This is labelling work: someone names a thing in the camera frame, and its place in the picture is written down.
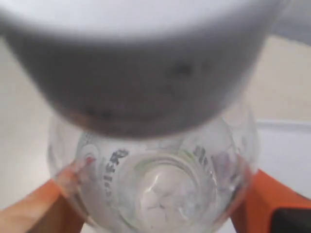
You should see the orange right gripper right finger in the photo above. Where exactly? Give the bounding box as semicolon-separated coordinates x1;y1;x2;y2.
230;166;311;233

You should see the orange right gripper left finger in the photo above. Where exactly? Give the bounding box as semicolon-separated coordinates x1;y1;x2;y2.
0;162;86;233

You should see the clear plastic bottle white cap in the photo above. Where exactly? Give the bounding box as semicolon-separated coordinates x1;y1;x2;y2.
0;0;295;233

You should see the white rectangular plastic tray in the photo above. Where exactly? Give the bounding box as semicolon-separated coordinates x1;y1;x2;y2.
257;120;311;198

